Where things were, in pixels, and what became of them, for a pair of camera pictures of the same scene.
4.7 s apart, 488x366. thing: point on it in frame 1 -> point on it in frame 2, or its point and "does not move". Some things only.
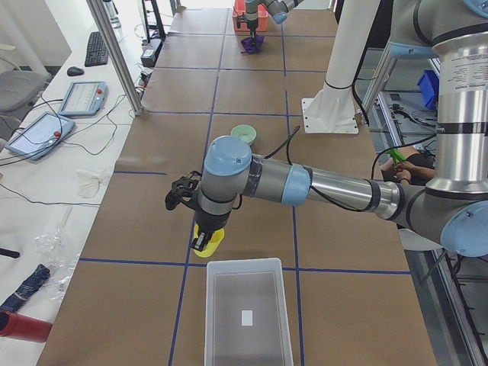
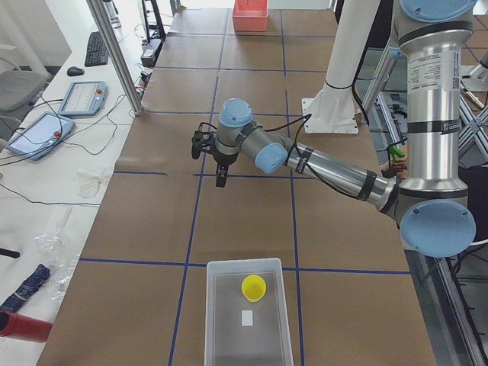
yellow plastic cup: x=212 y=245 -> x=253 y=287
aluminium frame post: x=117 y=55 does not move
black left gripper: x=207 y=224 -> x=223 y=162
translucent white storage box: x=246 y=314 does not move
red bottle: x=23 y=327 does not move
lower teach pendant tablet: x=39 y=134 does not move
